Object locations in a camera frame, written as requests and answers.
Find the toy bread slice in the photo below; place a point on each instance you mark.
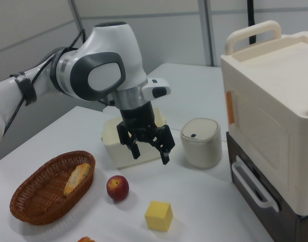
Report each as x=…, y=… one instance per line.
x=75, y=179

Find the orange topped toy bread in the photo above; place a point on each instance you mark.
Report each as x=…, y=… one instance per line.
x=86, y=239

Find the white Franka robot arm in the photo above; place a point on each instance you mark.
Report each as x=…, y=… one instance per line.
x=111, y=45

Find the cream open plastic box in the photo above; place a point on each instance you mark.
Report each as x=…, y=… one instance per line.
x=118, y=158

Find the red toy apple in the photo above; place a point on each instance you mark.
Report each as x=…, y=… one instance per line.
x=117, y=187

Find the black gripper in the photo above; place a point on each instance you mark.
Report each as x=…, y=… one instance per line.
x=137, y=118

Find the dark brown drawer box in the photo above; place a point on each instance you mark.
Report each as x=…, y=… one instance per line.
x=305, y=227

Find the small cream trash can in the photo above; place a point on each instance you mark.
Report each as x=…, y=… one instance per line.
x=202, y=151

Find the black vertical pole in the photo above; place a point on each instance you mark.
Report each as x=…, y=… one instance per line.
x=251, y=20

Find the cream toy cabinet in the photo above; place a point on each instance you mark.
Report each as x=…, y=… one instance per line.
x=270, y=100

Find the yellow foam cube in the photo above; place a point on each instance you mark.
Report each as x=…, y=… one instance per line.
x=157, y=216

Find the brown wicker basket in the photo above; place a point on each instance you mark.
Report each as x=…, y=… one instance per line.
x=38, y=201

